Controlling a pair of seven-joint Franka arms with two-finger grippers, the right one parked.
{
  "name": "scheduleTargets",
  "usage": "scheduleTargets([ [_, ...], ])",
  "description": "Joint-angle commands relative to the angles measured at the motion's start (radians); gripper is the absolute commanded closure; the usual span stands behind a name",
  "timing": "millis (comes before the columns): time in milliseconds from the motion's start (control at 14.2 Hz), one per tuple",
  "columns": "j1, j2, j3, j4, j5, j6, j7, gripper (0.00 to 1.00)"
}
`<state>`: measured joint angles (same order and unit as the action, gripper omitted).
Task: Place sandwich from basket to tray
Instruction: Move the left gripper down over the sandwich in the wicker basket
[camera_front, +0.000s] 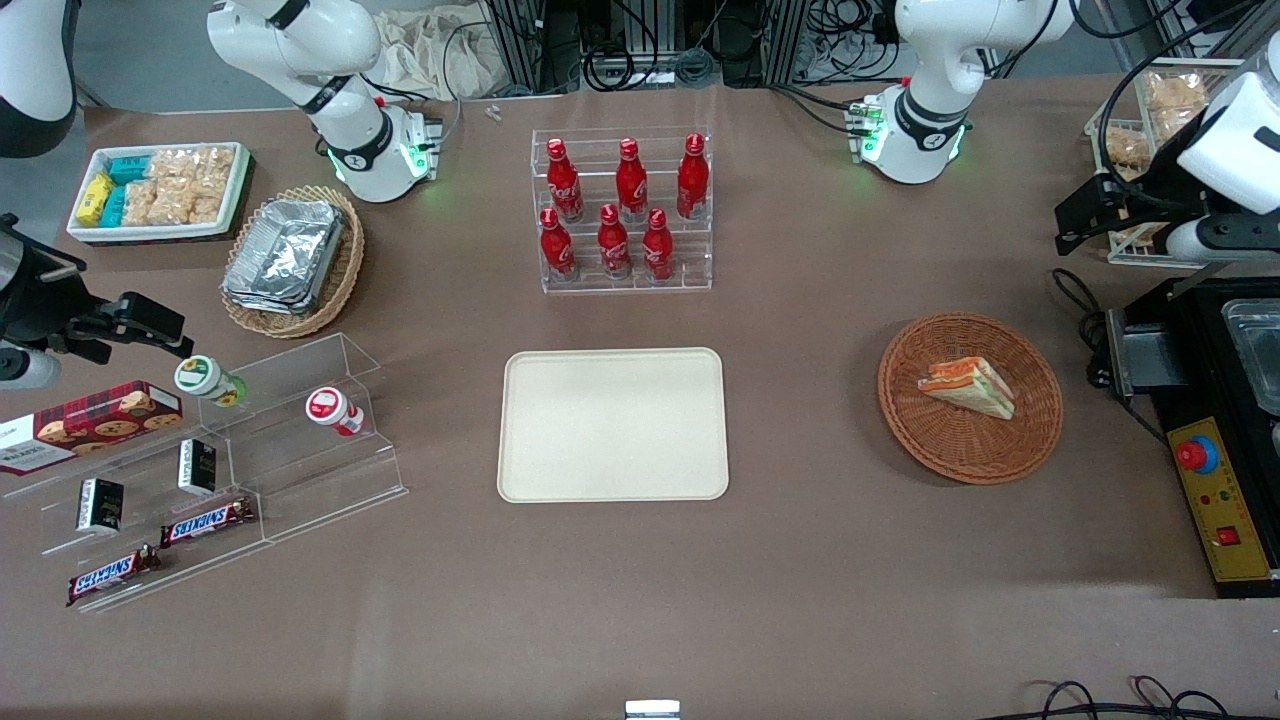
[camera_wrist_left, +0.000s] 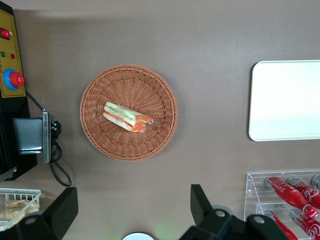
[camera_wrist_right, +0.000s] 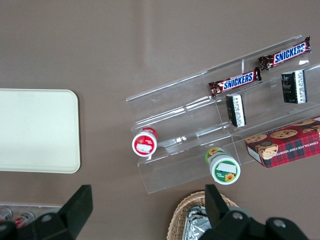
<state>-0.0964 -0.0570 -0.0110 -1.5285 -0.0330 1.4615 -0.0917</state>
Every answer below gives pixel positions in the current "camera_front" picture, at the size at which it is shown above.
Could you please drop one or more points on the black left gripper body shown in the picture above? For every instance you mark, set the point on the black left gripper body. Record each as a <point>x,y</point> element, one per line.
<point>1128,205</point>

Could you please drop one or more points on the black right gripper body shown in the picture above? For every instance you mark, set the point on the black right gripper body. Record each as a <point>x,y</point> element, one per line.
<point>38,300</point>

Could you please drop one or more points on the triangle sandwich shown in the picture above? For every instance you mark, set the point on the triangle sandwich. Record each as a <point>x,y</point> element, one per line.
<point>970,388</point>

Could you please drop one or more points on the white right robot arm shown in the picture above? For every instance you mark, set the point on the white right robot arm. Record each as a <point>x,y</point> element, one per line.
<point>362,150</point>

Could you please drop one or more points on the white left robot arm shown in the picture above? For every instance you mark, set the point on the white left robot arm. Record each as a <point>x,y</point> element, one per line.
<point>925,110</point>

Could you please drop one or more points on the tan oval wicker basket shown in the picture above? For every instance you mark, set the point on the tan oval wicker basket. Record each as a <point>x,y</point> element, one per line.
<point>345,275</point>

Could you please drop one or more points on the brown wicker round basket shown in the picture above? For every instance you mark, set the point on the brown wicker round basket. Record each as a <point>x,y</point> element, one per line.
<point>960,450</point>

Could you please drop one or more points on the beige plastic serving tray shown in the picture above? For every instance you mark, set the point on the beige plastic serving tray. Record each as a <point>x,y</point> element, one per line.
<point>612,425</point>

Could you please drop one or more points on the clear bag of fried snacks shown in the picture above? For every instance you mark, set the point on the clear bag of fried snacks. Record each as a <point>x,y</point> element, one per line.
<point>1130,150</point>
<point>1175,100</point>

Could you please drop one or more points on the green capped small bottle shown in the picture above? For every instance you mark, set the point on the green capped small bottle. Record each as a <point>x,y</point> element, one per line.
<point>205,378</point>

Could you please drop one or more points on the red plaid cookie box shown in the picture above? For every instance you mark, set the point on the red plaid cookie box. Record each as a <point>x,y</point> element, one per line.
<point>90,425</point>

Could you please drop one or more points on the white rectangular snack bin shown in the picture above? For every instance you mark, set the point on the white rectangular snack bin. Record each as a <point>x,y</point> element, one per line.
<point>150,233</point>

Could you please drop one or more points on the yellow snack box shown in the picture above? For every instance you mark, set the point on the yellow snack box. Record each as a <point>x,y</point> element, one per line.
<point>94,200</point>

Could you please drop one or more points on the teal snack packet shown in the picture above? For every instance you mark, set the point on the teal snack packet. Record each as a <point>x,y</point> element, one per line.
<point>114,207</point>
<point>130,169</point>

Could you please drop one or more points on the clear bag of crackers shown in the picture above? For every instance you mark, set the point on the clear bag of crackers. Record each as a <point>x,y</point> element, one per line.
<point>140,202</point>
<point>195,166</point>
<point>192,205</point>

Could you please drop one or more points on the small black carton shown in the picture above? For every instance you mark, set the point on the small black carton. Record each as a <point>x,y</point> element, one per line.
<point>197,466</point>
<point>101,505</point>

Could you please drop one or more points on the stacked aluminium foil trays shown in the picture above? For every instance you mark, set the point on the stacked aluminium foil trays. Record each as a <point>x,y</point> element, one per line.
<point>285,255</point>

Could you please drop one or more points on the black control box yellow panel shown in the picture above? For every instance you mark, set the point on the black control box yellow panel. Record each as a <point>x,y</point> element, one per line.
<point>1190,360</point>

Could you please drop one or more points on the clear plastic container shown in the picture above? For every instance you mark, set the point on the clear plastic container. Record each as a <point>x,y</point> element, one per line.
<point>1258,350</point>

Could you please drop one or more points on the red capped small bottle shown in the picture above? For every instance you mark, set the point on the red capped small bottle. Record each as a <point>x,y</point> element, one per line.
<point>332,410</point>

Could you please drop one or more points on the Snickers chocolate bar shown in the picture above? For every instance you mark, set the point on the Snickers chocolate bar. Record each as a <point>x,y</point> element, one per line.
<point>112,575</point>
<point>207,522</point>

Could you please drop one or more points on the clear acrylic stepped shelf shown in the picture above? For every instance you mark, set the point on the clear acrylic stepped shelf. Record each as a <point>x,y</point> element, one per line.
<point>310,470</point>

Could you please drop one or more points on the red emergency stop button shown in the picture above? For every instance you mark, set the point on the red emergency stop button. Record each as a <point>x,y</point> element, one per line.
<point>1196,455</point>

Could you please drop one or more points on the beige cloth bag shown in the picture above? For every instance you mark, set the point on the beige cloth bag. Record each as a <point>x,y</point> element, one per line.
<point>425,50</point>

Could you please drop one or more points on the red cola bottle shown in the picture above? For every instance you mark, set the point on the red cola bottle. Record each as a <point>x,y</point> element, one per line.
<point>614,248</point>
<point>657,250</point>
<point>631,185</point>
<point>556,250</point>
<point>564,185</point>
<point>692,180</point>

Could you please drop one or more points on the clear acrylic bottle rack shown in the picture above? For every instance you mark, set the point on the clear acrylic bottle rack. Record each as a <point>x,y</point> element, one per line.
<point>690,270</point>

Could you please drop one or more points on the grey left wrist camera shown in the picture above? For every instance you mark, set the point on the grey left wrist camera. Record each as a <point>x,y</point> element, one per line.
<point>1190,242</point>

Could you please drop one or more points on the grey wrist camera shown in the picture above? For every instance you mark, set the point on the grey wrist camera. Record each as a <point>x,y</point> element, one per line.
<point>25,368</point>
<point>1190,242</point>

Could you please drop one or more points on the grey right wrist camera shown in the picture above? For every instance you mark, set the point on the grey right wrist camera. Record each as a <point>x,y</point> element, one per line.
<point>25,368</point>

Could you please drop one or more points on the aluminium frame post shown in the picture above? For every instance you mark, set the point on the aluminium frame post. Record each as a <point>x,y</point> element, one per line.
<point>535,40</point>
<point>760,40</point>

